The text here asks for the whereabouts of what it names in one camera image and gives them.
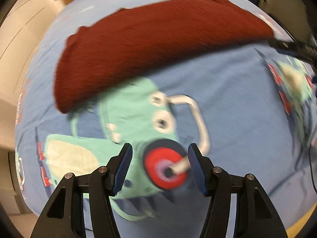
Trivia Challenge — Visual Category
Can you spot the blue dinosaur print bedsheet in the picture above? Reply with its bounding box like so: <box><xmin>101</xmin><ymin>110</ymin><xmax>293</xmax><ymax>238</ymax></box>
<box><xmin>16</xmin><ymin>0</ymin><xmax>316</xmax><ymax>237</ymax></box>

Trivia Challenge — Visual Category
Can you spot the dark red knit sweater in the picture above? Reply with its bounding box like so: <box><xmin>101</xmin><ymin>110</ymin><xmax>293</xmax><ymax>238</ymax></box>
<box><xmin>54</xmin><ymin>0</ymin><xmax>274</xmax><ymax>113</ymax></box>

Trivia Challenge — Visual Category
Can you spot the white wardrobe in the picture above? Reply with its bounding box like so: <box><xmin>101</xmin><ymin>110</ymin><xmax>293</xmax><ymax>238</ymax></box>
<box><xmin>1</xmin><ymin>0</ymin><xmax>64</xmax><ymax>105</ymax></box>

